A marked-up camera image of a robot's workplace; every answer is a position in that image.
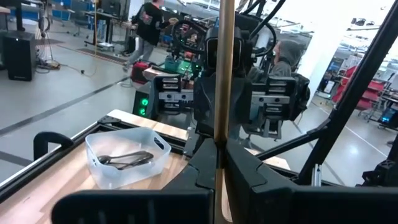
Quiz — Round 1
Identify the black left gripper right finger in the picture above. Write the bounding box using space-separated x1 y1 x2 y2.
224 139 398 224

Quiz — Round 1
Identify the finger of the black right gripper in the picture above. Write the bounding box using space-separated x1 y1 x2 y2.
194 76 215 134
229 79 252 139

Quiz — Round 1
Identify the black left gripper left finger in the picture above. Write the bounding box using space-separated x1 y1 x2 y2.
51 138 218 224

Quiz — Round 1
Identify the gold metal spoon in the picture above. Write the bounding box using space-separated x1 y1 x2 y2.
213 0 236 224

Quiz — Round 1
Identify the black metal spoon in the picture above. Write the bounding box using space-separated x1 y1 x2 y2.
114 160 147 172
97 151 155 166
107 154 154 170

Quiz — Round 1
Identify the black computer with green light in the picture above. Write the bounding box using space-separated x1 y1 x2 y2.
132 88 158 120

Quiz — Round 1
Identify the green work mat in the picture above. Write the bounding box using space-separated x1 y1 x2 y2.
161 57 203 76

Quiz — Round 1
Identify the red bag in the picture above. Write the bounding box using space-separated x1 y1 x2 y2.
129 60 151 85

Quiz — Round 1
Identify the clear plastic bin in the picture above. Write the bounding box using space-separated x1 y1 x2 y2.
85 126 172 190

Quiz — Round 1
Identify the person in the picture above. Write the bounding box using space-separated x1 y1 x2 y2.
123 0 180 73
248 39 307 80

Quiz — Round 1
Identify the red cart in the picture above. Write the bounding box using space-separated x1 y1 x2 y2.
331 64 388 112

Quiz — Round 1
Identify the black table clamp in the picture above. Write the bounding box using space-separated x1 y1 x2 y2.
33 131 75 161

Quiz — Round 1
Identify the black speaker box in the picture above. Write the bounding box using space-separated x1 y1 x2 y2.
2 30 37 82

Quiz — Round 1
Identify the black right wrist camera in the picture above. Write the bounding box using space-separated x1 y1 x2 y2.
205 29 253 75

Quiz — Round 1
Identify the silver frame post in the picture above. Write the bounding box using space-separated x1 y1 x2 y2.
312 162 323 187

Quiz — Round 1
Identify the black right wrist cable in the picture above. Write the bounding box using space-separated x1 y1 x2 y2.
172 0 287 58

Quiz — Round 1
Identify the black metal table frame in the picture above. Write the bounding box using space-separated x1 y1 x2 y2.
0 0 398 203

